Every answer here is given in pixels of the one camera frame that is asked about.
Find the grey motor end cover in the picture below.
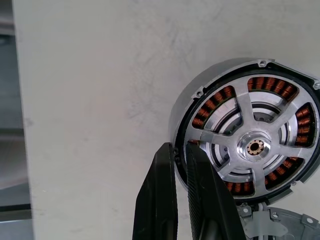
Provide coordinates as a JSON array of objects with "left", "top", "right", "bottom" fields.
[{"left": 234, "top": 200, "right": 320, "bottom": 240}]

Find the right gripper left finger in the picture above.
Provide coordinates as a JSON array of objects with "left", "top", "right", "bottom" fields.
[{"left": 131, "top": 141, "right": 180, "bottom": 240}]

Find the motor stator with copper windings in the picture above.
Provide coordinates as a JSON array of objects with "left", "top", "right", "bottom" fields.
[{"left": 168, "top": 57, "right": 320, "bottom": 204}]

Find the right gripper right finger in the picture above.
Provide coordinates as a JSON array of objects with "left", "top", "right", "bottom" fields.
[{"left": 185, "top": 140, "right": 248, "bottom": 240}]

